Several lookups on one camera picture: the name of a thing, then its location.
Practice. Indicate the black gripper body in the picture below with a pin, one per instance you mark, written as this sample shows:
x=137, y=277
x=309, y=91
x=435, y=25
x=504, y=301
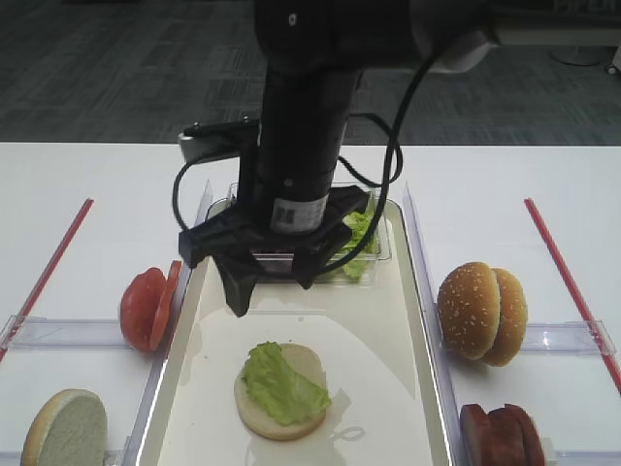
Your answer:
x=232, y=232

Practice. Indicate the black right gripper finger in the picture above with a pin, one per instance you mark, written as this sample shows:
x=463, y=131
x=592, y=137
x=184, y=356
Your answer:
x=308, y=263

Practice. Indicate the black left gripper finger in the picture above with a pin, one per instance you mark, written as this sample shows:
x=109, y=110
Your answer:
x=239, y=274

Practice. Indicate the green lettuce leaf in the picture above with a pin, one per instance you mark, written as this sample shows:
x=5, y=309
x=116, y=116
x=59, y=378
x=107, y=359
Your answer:
x=286, y=382

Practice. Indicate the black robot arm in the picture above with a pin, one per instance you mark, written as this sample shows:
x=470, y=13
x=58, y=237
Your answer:
x=288, y=219

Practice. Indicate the green lettuce in container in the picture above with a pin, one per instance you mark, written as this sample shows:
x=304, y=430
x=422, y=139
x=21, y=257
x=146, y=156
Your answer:
x=359, y=268

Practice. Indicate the rear tomato slice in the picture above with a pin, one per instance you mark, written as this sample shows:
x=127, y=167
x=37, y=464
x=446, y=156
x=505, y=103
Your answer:
x=162, y=312

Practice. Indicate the tomato slice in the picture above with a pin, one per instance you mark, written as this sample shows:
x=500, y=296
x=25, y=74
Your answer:
x=138, y=305
x=162, y=312

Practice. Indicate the front tomato slice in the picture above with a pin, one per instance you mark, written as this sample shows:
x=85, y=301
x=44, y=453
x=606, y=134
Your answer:
x=138, y=305

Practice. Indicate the front meat patty slice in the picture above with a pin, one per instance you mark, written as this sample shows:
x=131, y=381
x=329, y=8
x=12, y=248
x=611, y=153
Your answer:
x=491, y=440

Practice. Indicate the meat patty slice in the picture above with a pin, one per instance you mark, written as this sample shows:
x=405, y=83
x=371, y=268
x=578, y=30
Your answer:
x=491, y=440
x=530, y=436

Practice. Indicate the rear meat patty slice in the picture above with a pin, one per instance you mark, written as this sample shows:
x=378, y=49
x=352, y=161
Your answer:
x=530, y=436

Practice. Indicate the left long clear divider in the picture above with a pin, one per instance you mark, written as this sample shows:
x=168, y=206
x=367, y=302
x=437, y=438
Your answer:
x=165, y=340

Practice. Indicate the long clear divider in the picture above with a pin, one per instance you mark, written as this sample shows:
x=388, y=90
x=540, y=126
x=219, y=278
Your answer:
x=165, y=340
x=445, y=396

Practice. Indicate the clear plastic container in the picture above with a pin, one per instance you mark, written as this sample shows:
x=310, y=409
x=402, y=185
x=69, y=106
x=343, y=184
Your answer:
x=280, y=261

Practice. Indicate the bottom bun on tray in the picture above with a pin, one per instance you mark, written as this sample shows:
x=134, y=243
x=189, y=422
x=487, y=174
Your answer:
x=256, y=421

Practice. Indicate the right long clear divider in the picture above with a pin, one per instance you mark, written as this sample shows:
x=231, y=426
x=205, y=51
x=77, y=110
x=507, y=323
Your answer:
x=445, y=396

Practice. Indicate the front sesame bun top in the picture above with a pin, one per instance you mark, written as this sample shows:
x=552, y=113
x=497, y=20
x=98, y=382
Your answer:
x=469, y=309

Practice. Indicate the sesame bun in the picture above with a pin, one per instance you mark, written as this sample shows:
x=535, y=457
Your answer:
x=469, y=309
x=513, y=320

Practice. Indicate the rear sesame bun top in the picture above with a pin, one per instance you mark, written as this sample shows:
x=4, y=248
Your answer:
x=513, y=320

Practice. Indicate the left clear cross divider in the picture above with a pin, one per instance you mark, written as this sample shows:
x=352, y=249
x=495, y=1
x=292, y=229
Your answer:
x=35, y=332

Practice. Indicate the clear cross divider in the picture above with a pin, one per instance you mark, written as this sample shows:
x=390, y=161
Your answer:
x=586, y=338
x=35, y=332

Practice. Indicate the bun half standing left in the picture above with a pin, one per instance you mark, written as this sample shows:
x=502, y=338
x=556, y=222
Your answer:
x=70, y=429

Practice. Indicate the right clear cross divider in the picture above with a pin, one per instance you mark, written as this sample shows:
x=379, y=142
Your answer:
x=586, y=338

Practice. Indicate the lower right clear divider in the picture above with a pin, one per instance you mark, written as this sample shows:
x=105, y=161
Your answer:
x=549, y=454

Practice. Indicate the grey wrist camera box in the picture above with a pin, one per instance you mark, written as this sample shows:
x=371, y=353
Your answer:
x=208, y=143

